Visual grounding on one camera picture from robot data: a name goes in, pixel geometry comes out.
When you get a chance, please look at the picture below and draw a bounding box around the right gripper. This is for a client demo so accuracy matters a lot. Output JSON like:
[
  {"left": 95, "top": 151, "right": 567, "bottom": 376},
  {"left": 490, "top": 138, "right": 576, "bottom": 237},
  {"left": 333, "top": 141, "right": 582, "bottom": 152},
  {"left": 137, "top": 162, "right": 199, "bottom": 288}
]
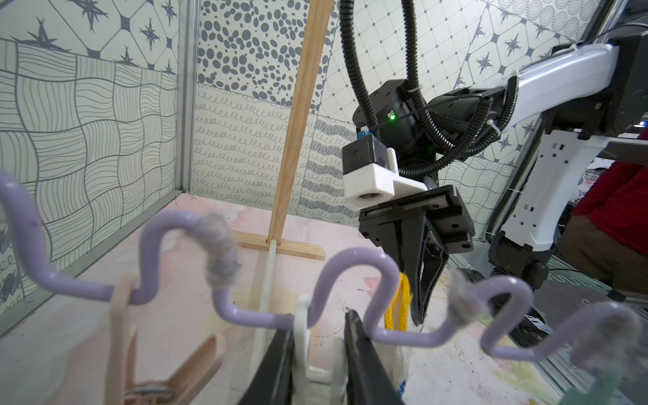
[{"left": 359, "top": 185, "right": 475, "bottom": 325}]

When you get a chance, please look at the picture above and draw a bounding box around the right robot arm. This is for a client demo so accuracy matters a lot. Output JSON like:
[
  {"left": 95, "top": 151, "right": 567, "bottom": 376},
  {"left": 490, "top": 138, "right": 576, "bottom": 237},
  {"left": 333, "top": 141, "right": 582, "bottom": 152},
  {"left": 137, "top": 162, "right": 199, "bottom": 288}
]
[{"left": 342, "top": 23, "right": 647, "bottom": 324}]

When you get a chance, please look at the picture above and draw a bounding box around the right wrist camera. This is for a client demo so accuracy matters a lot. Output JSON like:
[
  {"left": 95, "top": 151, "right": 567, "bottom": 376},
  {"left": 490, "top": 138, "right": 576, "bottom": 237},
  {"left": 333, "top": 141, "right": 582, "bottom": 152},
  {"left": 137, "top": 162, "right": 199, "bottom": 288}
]
[{"left": 342, "top": 134, "right": 428, "bottom": 209}]

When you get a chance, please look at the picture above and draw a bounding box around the purple wavy clothes hanger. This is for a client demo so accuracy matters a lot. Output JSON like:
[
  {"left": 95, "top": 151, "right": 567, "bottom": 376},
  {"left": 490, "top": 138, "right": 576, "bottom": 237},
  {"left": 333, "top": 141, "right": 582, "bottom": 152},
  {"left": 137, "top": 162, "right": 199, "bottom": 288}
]
[{"left": 0, "top": 170, "right": 648, "bottom": 373}]

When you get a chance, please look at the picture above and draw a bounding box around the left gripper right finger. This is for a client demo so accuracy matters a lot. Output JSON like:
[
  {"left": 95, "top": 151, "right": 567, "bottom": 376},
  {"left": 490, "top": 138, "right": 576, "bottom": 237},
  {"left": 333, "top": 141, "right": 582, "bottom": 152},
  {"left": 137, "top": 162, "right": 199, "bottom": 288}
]
[{"left": 344, "top": 310, "right": 403, "bottom": 405}]

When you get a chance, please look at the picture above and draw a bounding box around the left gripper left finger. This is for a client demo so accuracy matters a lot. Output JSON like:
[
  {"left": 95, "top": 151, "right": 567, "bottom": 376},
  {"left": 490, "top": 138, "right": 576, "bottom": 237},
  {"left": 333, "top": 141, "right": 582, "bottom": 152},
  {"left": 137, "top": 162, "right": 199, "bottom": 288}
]
[{"left": 238, "top": 330, "right": 295, "bottom": 405}]

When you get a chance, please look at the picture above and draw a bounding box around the wooden drying rack frame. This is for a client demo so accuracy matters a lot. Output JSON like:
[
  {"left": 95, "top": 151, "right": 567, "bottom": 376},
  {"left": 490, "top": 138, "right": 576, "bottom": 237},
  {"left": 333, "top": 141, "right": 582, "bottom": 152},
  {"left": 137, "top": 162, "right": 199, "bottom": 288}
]
[{"left": 229, "top": 0, "right": 336, "bottom": 366}]

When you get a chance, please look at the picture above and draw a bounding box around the pink clothes peg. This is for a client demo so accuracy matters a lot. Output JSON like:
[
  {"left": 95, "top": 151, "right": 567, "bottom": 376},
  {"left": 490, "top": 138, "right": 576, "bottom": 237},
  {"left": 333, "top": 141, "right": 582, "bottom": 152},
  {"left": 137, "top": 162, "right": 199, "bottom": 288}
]
[{"left": 102, "top": 276, "right": 226, "bottom": 404}]

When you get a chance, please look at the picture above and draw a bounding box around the person in red shirt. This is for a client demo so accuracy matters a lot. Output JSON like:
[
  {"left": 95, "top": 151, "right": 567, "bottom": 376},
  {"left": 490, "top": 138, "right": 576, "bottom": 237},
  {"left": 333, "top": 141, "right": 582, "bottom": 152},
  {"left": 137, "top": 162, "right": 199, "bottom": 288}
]
[{"left": 558, "top": 155, "right": 647, "bottom": 295}]

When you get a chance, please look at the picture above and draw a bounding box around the white clothes peg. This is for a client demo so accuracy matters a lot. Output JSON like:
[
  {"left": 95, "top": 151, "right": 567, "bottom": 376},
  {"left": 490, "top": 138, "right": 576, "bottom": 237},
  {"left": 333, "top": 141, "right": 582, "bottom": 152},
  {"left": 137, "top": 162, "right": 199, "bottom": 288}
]
[{"left": 291, "top": 295, "right": 349, "bottom": 405}]

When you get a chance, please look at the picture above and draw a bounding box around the green clothes peg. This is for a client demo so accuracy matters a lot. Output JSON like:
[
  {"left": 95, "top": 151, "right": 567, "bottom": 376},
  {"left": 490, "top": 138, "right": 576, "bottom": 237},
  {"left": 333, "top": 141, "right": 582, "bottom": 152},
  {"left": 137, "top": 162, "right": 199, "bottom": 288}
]
[{"left": 558, "top": 366, "right": 627, "bottom": 405}]

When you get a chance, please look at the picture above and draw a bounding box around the yellow dotted work glove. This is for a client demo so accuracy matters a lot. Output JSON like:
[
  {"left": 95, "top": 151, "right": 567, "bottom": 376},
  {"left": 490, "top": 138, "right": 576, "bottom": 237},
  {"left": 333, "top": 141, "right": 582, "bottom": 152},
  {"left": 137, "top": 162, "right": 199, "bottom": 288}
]
[{"left": 375, "top": 273, "right": 419, "bottom": 398}]

